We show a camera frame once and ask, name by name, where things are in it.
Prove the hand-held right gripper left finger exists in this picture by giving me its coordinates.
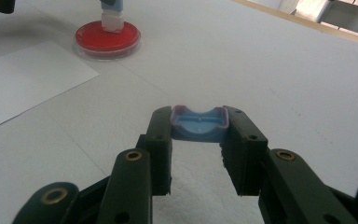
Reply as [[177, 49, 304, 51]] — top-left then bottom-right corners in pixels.
[[135, 105, 173, 197]]

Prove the wooden table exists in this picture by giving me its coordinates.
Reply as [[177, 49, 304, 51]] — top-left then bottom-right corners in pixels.
[[229, 0, 358, 49]]

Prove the blue stamp cap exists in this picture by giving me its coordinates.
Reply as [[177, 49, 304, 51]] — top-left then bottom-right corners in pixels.
[[170, 105, 230, 144]]

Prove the white desk frame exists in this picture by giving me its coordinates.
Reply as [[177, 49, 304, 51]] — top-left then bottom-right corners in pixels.
[[315, 0, 358, 40]]

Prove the blue and white stamp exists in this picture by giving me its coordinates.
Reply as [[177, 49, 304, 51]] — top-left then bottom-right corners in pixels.
[[99, 0, 126, 34]]

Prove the white paper sheet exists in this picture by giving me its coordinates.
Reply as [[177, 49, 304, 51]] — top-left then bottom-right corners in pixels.
[[0, 40, 101, 134]]

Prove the red round ink pad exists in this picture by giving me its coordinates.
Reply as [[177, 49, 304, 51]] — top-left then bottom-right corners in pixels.
[[72, 20, 143, 60]]

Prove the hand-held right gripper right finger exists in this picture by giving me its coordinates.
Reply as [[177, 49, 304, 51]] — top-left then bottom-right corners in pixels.
[[219, 105, 269, 197]]

